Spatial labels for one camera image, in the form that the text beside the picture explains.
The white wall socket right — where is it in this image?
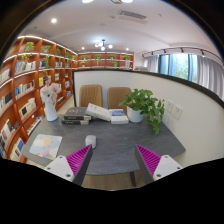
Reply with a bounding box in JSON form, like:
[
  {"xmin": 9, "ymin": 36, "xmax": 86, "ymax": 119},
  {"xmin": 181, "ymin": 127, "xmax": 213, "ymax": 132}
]
[{"xmin": 172, "ymin": 105, "xmax": 183, "ymax": 120}]

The right tan chair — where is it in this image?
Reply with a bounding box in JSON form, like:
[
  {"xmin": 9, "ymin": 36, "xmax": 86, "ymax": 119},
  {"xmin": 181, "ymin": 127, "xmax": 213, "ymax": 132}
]
[{"xmin": 107, "ymin": 87, "xmax": 131, "ymax": 112}]

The white vase with flowers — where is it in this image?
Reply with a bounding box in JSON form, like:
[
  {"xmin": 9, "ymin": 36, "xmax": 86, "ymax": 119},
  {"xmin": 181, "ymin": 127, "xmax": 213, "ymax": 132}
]
[{"xmin": 40, "ymin": 81, "xmax": 60, "ymax": 122}]

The ceiling chandelier lamp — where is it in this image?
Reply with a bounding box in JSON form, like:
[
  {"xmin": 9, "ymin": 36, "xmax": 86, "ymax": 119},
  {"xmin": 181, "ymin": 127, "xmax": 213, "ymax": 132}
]
[{"xmin": 95, "ymin": 39, "xmax": 113, "ymax": 51}]

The white wall socket left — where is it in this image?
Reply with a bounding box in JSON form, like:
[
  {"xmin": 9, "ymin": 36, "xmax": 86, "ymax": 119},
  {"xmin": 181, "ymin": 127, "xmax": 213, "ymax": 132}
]
[{"xmin": 166, "ymin": 100, "xmax": 174, "ymax": 113}]

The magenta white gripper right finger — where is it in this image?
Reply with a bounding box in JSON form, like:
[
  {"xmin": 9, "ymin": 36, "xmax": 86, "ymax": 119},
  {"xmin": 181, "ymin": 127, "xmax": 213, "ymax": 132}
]
[{"xmin": 135, "ymin": 145, "xmax": 182, "ymax": 184}]

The blue white book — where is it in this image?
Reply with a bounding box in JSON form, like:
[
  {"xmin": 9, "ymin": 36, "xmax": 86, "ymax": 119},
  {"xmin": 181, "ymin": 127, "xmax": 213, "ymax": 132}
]
[{"xmin": 109, "ymin": 109, "xmax": 126, "ymax": 116}]

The green potted plant white pot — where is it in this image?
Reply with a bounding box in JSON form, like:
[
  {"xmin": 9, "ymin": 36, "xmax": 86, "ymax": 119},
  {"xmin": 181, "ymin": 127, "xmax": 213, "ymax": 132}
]
[{"xmin": 119, "ymin": 89, "xmax": 165, "ymax": 135}]

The white leaning book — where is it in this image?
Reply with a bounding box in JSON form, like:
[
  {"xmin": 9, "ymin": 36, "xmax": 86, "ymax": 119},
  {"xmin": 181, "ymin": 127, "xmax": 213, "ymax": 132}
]
[{"xmin": 86, "ymin": 103, "xmax": 111, "ymax": 121}]

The orange wooden bookshelf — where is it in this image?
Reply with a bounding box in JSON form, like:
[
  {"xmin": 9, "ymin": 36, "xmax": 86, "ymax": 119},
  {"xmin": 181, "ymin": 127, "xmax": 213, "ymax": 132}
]
[{"xmin": 0, "ymin": 35, "xmax": 78, "ymax": 159}]

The grey window curtain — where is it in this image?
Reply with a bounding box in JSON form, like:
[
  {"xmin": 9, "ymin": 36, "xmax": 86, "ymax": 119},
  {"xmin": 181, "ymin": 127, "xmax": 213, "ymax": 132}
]
[{"xmin": 197, "ymin": 56, "xmax": 224, "ymax": 101}]

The left tan chair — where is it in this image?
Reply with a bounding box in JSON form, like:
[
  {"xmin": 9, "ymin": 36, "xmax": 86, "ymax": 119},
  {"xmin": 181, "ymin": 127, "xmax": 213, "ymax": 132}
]
[{"xmin": 79, "ymin": 85, "xmax": 102, "ymax": 107}]

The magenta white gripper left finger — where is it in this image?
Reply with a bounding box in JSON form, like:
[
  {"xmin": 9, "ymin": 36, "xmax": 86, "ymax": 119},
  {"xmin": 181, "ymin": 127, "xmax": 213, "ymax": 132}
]
[{"xmin": 44, "ymin": 145, "xmax": 93, "ymax": 186}]

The bottom dark hardcover book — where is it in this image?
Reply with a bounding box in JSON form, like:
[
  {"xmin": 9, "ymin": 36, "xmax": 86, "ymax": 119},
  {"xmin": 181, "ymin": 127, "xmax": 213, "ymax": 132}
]
[{"xmin": 61, "ymin": 120, "xmax": 89, "ymax": 125}]

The top dark hardcover book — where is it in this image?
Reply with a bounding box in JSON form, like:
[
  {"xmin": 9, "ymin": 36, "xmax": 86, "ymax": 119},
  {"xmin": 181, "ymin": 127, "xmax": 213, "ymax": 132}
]
[{"xmin": 64, "ymin": 107, "xmax": 91, "ymax": 120}]

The tan chair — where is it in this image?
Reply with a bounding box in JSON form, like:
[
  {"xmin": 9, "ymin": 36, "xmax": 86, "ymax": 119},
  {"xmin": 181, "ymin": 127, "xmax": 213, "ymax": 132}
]
[
  {"xmin": 107, "ymin": 87, "xmax": 131, "ymax": 112},
  {"xmin": 79, "ymin": 85, "xmax": 102, "ymax": 107}
]

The dark hardcover book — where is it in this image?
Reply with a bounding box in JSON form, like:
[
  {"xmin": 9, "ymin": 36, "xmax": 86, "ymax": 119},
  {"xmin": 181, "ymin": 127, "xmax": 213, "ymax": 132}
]
[
  {"xmin": 61, "ymin": 120, "xmax": 89, "ymax": 125},
  {"xmin": 64, "ymin": 107, "xmax": 91, "ymax": 120}
]

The ceiling air vent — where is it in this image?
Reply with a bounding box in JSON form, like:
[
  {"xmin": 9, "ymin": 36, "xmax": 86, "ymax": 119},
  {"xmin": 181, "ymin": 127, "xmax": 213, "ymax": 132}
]
[{"xmin": 118, "ymin": 10, "xmax": 147, "ymax": 24}]

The white flat book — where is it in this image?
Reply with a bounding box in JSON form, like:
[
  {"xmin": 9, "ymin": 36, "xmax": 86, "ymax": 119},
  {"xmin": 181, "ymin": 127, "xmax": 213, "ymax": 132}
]
[{"xmin": 111, "ymin": 116, "xmax": 129, "ymax": 124}]

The back wall orange shelf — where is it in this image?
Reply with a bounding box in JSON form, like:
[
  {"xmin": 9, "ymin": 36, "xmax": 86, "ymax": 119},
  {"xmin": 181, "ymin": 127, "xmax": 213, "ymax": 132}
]
[{"xmin": 77, "ymin": 51, "xmax": 134, "ymax": 70}]

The white wall socket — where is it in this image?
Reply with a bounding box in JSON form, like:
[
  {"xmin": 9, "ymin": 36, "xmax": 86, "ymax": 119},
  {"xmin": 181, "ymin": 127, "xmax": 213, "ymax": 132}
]
[
  {"xmin": 166, "ymin": 100, "xmax": 174, "ymax": 113},
  {"xmin": 172, "ymin": 105, "xmax": 183, "ymax": 120}
]

